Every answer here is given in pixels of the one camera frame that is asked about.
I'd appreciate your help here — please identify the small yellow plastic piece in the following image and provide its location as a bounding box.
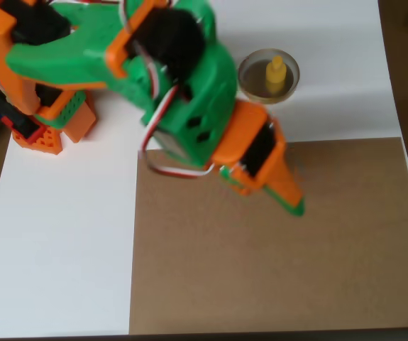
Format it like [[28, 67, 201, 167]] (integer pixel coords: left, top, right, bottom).
[[265, 55, 287, 94]]

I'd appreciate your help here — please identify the orange robot base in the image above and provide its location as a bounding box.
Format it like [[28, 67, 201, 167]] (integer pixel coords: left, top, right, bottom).
[[11, 90, 98, 156]]

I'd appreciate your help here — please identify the brown fibreboard sheet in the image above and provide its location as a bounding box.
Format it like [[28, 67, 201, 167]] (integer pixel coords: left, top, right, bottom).
[[128, 136, 408, 335]]

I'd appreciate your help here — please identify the round shallow wooden dish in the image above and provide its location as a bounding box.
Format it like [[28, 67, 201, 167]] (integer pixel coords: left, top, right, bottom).
[[238, 48, 301, 105]]

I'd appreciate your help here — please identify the large white board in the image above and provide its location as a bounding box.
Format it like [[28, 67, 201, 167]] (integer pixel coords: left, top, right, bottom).
[[0, 0, 408, 338]]

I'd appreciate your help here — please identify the black and red clamp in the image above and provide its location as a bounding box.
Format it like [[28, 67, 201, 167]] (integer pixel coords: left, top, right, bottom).
[[0, 77, 45, 144]]

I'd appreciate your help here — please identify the white red black servo wire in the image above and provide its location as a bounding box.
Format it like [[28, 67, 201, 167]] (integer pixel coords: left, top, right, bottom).
[[138, 83, 214, 179]]

